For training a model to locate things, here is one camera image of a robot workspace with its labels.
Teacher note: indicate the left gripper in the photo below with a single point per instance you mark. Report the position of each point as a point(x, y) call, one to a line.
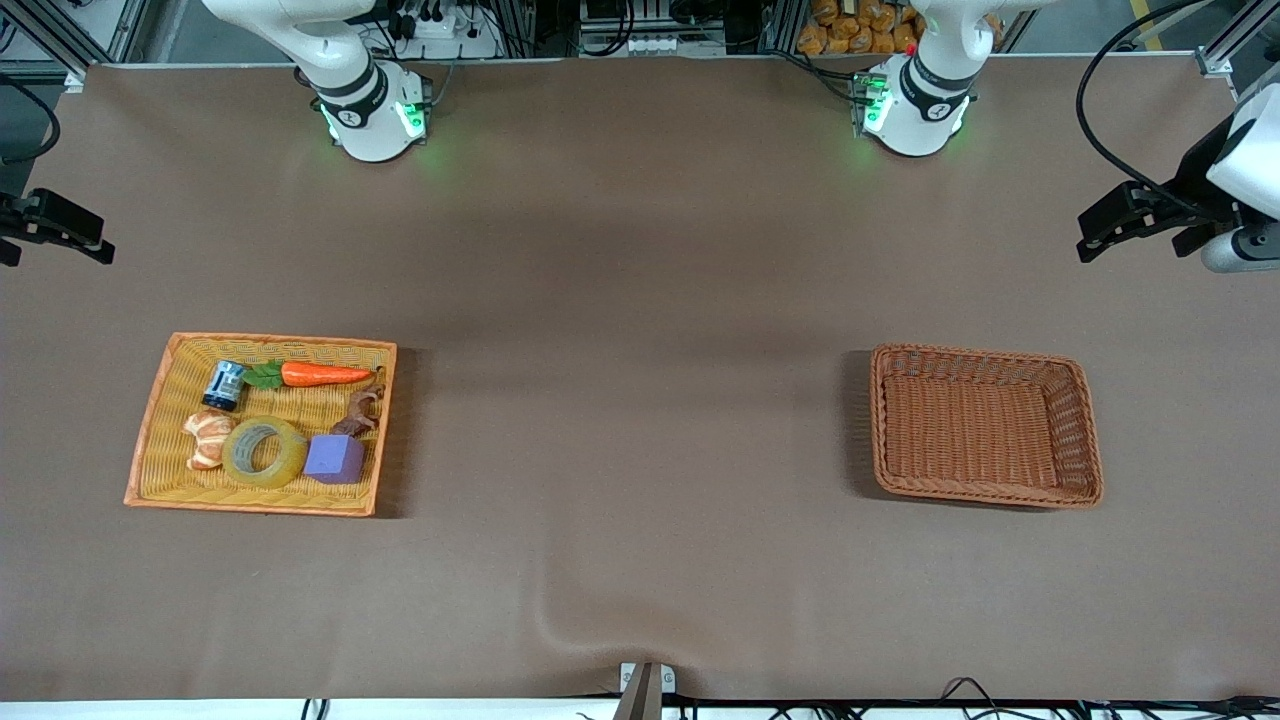
point(1191, 186)

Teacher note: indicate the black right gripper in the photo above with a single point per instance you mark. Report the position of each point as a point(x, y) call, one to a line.
point(30, 221)

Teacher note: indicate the yellow clear tape roll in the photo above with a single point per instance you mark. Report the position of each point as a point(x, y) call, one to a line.
point(236, 455)

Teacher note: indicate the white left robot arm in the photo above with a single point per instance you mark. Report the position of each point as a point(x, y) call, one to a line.
point(915, 120)

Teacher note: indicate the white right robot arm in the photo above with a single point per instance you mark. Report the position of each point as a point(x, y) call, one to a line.
point(372, 120)

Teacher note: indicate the small blue can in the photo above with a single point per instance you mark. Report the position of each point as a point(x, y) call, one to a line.
point(224, 385)

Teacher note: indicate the peeled toy tangerine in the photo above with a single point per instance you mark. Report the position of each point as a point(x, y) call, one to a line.
point(208, 432)

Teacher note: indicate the brown wicker basket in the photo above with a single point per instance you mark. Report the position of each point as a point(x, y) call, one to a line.
point(980, 430)

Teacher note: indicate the orange wicker tray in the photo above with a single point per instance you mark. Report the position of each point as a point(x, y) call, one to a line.
point(170, 480)

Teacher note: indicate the orange toy carrot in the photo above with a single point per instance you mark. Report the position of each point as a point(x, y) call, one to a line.
point(320, 375)

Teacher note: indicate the orange packaged snacks pile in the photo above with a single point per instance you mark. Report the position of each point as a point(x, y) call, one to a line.
point(850, 30)

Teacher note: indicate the purple cube block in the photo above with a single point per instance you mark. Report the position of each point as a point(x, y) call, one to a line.
point(335, 460)

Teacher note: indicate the white power strip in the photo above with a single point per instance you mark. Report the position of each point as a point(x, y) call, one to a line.
point(440, 25)
point(660, 45)

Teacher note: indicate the brown table cover sheet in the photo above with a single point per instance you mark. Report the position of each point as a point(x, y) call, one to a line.
point(640, 420)

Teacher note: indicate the aluminium frame post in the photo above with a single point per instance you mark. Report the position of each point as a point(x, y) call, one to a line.
point(70, 35)
point(1235, 45)

